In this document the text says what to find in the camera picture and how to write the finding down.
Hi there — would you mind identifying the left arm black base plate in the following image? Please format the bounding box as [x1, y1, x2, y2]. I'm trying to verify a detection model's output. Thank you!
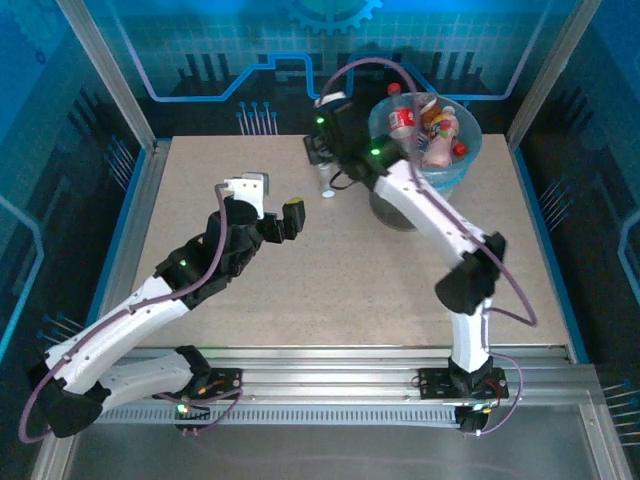
[197, 367, 245, 401]

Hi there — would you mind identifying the slotted grey cable duct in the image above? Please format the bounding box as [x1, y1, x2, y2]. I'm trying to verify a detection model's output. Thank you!
[92, 405, 464, 427]

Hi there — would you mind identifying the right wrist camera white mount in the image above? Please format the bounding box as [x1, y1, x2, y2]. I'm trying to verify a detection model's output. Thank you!
[313, 91, 350, 109]

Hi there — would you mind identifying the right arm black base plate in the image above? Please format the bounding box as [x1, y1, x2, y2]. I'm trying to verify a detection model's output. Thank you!
[416, 366, 510, 401]

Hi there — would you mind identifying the aluminium frame post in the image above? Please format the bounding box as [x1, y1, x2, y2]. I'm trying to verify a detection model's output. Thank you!
[55, 0, 159, 151]
[505, 0, 602, 150]

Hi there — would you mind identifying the black connector box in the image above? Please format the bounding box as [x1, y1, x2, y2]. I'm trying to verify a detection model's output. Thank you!
[172, 397, 214, 437]
[455, 402, 496, 437]

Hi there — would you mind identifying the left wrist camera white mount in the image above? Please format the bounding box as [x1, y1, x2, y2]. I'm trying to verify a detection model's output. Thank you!
[223, 171, 272, 220]

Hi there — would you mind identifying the aluminium front beam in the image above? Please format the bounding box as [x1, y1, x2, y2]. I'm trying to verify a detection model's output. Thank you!
[59, 344, 609, 407]

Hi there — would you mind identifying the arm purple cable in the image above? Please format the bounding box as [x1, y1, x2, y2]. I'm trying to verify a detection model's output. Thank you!
[18, 182, 249, 444]
[319, 57, 539, 437]

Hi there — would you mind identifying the grey metal front panel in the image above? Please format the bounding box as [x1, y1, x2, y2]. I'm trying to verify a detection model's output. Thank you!
[29, 399, 634, 480]

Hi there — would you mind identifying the right black connector box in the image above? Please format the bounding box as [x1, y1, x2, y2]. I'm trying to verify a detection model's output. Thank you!
[455, 402, 496, 437]

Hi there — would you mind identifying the grey bin blue liner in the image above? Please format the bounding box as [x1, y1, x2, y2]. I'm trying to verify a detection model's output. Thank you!
[367, 91, 485, 232]

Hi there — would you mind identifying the clear bottle white label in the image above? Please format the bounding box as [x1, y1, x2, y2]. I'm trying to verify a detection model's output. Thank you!
[317, 162, 339, 200]

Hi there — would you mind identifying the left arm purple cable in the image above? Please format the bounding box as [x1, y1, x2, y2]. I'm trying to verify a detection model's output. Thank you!
[18, 182, 249, 444]

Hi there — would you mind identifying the aluminium side rail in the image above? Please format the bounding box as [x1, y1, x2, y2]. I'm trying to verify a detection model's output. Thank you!
[84, 139, 174, 341]

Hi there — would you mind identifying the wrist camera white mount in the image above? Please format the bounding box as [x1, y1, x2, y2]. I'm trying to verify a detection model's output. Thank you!
[223, 171, 272, 220]
[313, 91, 350, 109]

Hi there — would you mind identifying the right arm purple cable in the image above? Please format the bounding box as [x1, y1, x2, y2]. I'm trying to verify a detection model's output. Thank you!
[319, 57, 539, 437]

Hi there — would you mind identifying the left black connector box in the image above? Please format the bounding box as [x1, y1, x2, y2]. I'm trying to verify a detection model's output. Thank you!
[172, 397, 214, 437]

